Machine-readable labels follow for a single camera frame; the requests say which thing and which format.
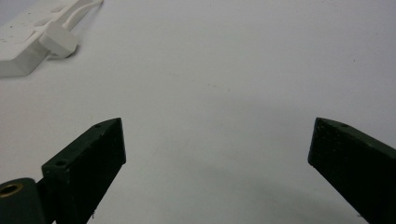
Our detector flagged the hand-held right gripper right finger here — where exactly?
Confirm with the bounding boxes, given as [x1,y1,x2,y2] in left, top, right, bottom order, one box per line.
[307,117,396,224]

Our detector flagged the white power strip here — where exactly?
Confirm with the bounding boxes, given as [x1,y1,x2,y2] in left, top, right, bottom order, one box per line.
[0,0,82,78]

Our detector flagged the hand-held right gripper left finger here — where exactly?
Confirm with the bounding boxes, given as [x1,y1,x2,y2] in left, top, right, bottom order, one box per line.
[41,117,127,224]

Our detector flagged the white cable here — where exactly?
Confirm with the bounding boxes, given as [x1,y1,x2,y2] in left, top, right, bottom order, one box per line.
[63,0,105,32]

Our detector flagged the white plug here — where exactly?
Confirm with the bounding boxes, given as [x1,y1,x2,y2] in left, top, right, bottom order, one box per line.
[38,21,78,59]

